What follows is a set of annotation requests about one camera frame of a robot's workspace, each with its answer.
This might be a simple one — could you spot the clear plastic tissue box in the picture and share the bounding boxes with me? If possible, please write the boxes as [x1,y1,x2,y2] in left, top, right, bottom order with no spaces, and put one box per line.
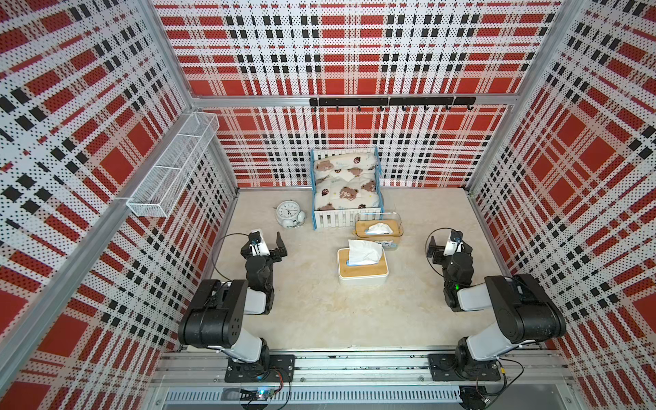
[354,212,404,251]

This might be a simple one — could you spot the blue soft tissue pack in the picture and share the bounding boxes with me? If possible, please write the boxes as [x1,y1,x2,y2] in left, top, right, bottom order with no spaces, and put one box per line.
[365,222,395,236]

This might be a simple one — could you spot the white tissue box bamboo lid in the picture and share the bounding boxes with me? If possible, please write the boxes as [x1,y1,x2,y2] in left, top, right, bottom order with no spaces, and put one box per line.
[338,248,389,285]

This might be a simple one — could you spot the bamboo slotted lid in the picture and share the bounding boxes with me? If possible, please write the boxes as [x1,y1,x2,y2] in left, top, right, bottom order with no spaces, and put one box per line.
[355,220,402,239]

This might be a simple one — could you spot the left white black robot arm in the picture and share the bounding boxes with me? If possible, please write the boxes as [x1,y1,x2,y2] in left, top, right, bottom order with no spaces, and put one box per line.
[178,230,288,372]

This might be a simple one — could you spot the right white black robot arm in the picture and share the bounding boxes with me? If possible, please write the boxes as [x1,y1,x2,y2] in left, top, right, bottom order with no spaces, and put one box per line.
[426,232,566,366]

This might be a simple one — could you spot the white alarm clock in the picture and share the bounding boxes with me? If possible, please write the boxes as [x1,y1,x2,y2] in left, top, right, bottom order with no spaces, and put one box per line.
[276,200,306,229]

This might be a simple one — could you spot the blue white toy crib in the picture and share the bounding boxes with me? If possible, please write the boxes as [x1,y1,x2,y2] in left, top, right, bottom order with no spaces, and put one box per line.
[310,147,384,230]

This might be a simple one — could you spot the bear print blanket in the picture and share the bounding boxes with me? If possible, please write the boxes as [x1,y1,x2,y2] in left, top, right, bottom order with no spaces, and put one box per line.
[314,177,380,211]

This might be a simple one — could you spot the bear print pillow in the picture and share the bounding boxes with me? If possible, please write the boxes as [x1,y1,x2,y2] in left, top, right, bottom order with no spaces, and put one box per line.
[314,153,378,181]

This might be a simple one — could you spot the green circuit board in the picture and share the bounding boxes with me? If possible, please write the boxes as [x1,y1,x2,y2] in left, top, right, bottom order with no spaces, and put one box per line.
[240,389,277,402]

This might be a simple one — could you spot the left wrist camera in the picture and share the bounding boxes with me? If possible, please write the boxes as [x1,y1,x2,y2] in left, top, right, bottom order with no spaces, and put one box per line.
[249,230,270,256]

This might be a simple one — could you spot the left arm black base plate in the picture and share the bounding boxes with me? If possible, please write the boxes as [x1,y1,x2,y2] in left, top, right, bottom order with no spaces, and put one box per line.
[224,355,297,384]

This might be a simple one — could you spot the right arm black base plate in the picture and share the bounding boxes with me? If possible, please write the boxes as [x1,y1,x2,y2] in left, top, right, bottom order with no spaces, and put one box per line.
[428,354,502,382]

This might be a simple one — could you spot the white wire mesh shelf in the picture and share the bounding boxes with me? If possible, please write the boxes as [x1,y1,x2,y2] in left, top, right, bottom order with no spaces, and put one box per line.
[127,112,219,218]

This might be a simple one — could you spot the black hook rail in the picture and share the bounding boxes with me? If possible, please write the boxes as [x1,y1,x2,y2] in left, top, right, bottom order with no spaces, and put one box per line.
[309,96,477,109]

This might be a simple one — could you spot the aluminium front rail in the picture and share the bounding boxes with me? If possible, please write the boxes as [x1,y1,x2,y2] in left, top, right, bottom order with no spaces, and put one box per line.
[143,346,586,409]

